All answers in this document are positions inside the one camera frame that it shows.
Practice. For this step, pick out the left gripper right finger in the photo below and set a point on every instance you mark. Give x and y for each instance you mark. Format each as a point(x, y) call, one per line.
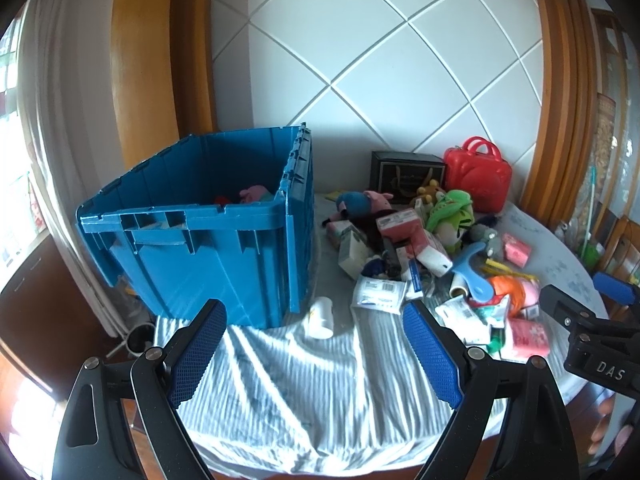
point(535, 440)

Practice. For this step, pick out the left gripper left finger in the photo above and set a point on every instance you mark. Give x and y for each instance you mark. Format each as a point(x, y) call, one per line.
point(95, 441)

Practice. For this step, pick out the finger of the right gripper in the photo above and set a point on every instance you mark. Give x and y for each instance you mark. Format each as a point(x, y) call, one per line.
point(619, 291)
point(564, 309)

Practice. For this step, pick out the green frog plush toy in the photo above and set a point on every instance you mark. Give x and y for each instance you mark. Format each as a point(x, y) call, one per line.
point(450, 218)

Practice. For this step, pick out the pink tissue pack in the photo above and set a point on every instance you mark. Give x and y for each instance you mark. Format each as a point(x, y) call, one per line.
point(404, 226)
point(524, 339)

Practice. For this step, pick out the white blue wipes packet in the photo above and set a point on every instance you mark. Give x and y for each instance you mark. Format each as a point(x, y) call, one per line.
point(379, 295)

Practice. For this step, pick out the person right hand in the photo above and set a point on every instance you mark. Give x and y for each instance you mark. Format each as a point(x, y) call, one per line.
point(605, 409)

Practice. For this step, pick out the orange plastic toy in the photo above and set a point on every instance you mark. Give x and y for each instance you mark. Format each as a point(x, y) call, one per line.
point(523, 293)

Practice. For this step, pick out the small pink tissue packet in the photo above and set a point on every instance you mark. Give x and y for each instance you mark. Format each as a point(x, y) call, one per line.
point(515, 251)

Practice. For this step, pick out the yellow plastic clip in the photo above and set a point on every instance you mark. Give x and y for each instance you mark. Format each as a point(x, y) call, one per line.
point(493, 267)

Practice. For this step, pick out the blue lint roller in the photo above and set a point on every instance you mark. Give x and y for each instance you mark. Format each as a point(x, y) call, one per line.
point(466, 280)

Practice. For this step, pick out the grey mouse plush toy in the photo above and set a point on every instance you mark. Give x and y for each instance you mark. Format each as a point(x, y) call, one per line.
point(494, 247)

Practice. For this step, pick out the red plastic toy suitcase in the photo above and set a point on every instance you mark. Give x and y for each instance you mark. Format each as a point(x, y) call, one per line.
point(478, 168)

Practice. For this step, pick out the black folding umbrella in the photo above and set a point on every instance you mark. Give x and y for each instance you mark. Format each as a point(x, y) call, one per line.
point(389, 254)

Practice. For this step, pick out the brown bear plush toy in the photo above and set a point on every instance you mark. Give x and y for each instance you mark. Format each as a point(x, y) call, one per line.
point(428, 194)

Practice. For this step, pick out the white plastic bottle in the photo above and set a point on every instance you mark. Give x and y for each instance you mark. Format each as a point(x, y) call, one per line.
point(319, 321)

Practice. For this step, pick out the black gift box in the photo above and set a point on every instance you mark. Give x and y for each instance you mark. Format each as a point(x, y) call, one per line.
point(402, 174)

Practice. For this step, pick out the white green medicine box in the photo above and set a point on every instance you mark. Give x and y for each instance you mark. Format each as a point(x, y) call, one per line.
point(353, 254)

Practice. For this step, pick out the blue plastic storage crate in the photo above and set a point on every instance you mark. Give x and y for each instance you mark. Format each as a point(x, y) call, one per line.
point(174, 228)

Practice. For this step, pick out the blue pink pig plush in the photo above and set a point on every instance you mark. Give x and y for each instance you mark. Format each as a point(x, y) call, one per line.
point(351, 205)

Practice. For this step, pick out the pink pig plush in crate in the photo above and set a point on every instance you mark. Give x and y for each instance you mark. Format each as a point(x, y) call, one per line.
point(255, 194)

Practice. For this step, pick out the white curtain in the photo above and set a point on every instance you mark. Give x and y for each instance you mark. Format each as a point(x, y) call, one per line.
point(53, 169)

